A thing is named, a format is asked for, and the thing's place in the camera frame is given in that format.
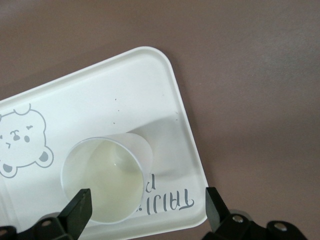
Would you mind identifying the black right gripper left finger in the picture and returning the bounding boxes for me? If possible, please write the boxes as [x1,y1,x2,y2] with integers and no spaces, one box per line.
[0,187,94,240]

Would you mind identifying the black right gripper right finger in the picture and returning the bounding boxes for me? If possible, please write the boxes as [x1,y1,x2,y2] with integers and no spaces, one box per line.
[203,186,311,240]

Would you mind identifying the white plastic cup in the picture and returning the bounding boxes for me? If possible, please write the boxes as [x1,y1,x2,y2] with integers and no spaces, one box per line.
[60,132,154,224]

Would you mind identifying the white bear print tray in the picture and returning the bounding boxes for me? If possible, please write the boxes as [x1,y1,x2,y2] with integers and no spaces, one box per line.
[0,45,209,240]

